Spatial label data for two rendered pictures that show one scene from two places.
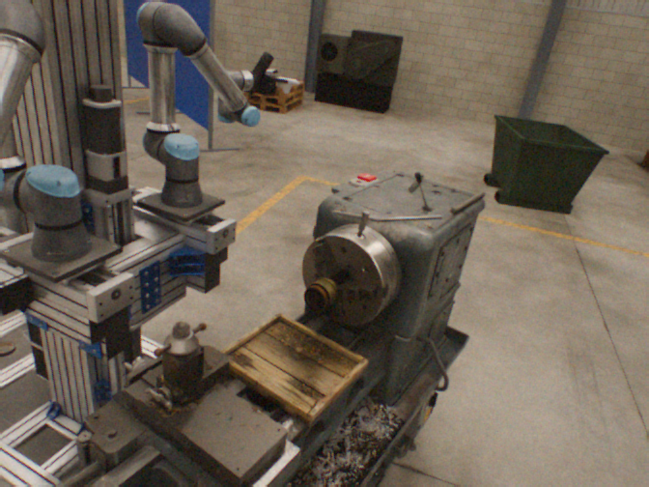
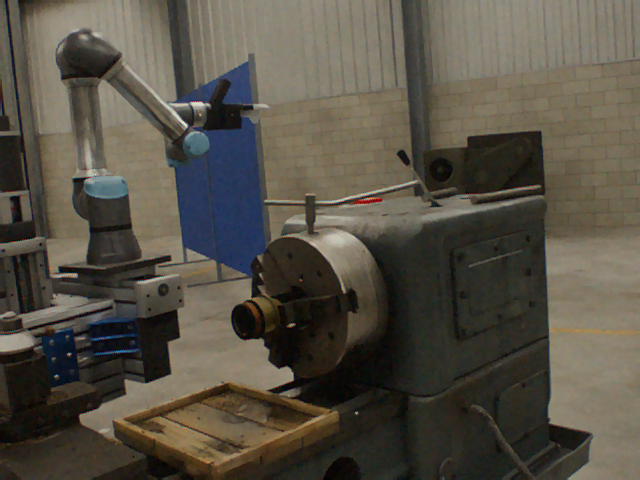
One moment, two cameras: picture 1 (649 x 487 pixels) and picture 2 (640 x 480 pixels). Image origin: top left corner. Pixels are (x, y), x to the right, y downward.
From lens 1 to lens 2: 0.71 m
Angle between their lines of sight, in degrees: 25
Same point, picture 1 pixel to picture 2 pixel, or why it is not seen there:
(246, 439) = (81, 465)
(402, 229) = (380, 222)
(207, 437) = (29, 464)
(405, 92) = (565, 204)
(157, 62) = (76, 96)
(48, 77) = not seen: outside the picture
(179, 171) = (100, 215)
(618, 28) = not seen: outside the picture
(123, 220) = (31, 283)
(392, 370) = (419, 461)
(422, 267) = (413, 266)
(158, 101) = (81, 143)
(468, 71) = not seen: outside the picture
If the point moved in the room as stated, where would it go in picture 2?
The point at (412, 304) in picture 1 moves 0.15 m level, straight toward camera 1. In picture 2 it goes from (417, 333) to (390, 353)
